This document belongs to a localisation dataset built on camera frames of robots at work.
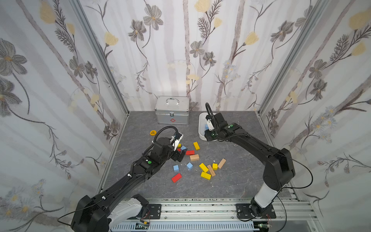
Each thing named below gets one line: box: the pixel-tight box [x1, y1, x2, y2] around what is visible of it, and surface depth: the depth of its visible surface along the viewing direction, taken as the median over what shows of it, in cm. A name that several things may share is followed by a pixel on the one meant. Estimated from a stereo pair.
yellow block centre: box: [198, 162, 210, 173], surface depth 91 cm
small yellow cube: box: [212, 163, 218, 171], surface depth 90 cm
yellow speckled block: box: [200, 171, 212, 181], surface depth 88 cm
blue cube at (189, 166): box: [186, 161, 194, 171], surface depth 90 cm
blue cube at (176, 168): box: [172, 164, 180, 173], surface depth 89 cm
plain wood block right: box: [217, 158, 227, 169], surface depth 93 cm
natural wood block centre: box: [189, 153, 200, 161], surface depth 94 cm
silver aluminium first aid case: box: [154, 95, 190, 126], surface depth 107 cm
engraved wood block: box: [206, 164, 216, 177], surface depth 90 cm
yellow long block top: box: [193, 141, 201, 151], surface depth 102 cm
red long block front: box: [171, 173, 183, 184], surface depth 88 cm
